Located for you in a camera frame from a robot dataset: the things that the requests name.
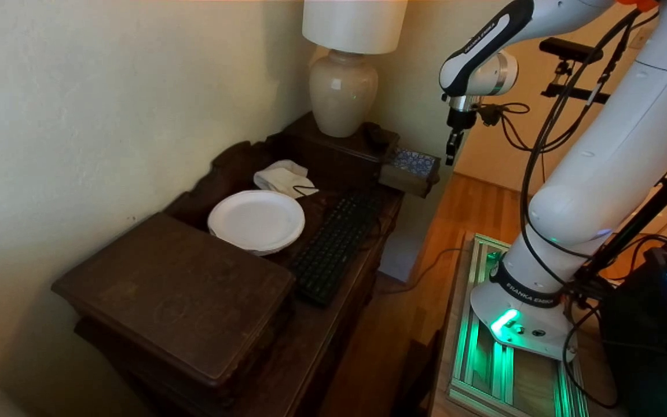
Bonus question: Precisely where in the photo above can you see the crumpled white cloth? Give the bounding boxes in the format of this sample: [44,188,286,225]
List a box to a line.
[252,160,318,200]

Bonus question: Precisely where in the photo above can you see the grey floor cable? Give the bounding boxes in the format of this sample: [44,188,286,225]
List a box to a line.
[374,242,468,296]

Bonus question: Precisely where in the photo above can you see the dark wooden box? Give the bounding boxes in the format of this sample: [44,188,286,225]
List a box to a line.
[53,216,295,417]

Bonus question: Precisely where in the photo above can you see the black computer keyboard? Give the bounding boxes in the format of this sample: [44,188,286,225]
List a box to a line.
[292,191,384,305]

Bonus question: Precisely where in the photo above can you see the small drawer with patterned lining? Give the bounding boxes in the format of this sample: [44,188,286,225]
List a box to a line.
[380,147,440,197]

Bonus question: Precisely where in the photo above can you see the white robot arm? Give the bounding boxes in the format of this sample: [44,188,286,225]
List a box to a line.
[437,0,667,358]

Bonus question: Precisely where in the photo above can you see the grey panel leaning on desk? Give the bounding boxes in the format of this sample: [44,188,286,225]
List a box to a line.
[380,179,447,282]

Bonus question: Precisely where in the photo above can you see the white paper plate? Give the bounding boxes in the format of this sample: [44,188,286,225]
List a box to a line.
[205,189,306,254]

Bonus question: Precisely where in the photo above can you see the dark wooden desk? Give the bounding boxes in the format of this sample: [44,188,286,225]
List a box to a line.
[145,115,405,417]

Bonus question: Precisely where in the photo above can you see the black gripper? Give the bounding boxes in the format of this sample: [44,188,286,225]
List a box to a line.
[445,94,478,164]

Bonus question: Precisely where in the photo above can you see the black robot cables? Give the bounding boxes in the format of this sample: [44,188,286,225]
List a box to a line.
[493,6,643,413]

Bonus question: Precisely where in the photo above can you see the white table lamp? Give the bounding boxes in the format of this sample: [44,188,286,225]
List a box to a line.
[300,0,407,137]

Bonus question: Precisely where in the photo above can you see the black camera on stand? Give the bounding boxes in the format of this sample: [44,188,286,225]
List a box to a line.
[539,37,608,103]

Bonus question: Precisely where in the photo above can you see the black computer tower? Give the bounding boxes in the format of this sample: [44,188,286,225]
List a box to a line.
[601,247,667,417]

